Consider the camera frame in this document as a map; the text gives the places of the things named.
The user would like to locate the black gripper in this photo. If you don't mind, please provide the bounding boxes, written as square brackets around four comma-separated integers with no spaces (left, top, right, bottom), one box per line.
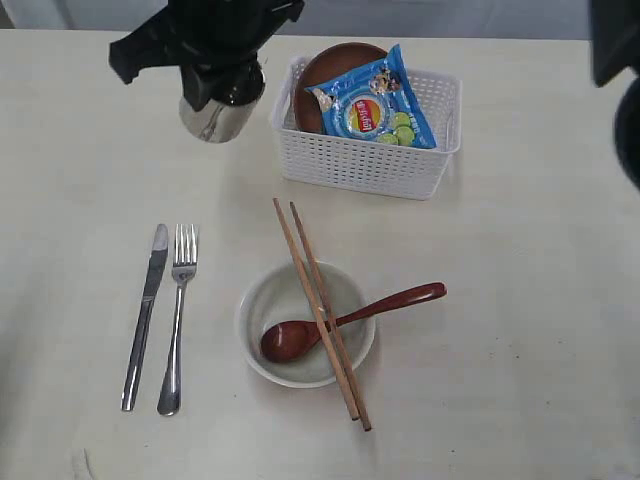
[109,1,305,111]

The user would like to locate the silver foil packet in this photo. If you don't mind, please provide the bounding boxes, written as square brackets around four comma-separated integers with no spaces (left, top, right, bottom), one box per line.
[179,65,265,143]

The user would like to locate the brown round plate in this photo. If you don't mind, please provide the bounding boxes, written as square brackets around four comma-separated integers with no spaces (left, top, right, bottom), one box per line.
[293,42,387,134]

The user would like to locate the silver metal fork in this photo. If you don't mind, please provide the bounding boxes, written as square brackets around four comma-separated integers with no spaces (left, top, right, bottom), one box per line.
[157,224,199,416]

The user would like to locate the blue potato chips bag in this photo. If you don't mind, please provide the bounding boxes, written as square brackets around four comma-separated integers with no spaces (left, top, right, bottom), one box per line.
[306,44,436,149]

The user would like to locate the wooden chopstick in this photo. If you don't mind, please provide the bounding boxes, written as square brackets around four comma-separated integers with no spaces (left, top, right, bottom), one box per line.
[290,201,372,432]
[272,198,360,421]

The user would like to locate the silver table knife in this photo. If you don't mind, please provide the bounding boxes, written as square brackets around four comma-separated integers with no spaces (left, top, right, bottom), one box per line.
[121,224,168,412]

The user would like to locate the white speckled ceramic bowl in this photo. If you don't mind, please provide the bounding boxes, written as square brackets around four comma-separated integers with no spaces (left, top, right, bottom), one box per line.
[235,262,376,389]

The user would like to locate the dark brown wooden spoon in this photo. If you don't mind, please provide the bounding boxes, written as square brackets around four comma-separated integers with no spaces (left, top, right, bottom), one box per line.
[260,282,447,364]

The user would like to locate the white perforated plastic basket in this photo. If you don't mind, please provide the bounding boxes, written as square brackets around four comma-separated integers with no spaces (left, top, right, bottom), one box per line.
[271,56,462,200]

